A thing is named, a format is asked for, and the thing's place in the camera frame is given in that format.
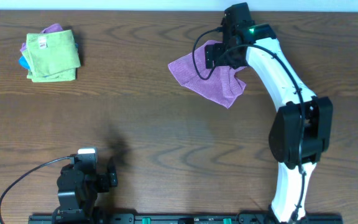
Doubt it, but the purple microfiber cloth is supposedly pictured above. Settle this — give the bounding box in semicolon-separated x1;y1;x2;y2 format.
168;40;246;108

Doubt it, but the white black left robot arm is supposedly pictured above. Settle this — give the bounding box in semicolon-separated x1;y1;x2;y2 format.
51;153;118;223

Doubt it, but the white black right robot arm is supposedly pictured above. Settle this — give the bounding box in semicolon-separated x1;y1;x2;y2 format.
206;17;342;223

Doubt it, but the blue folded cloth in stack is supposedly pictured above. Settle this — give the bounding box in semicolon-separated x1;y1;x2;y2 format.
19;55;30;70

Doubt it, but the purple folded cloth in stack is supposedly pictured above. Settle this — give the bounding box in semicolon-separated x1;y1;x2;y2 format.
20;24;63;52

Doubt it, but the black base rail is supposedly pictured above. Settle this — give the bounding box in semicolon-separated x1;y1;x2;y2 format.
28;213;344;224

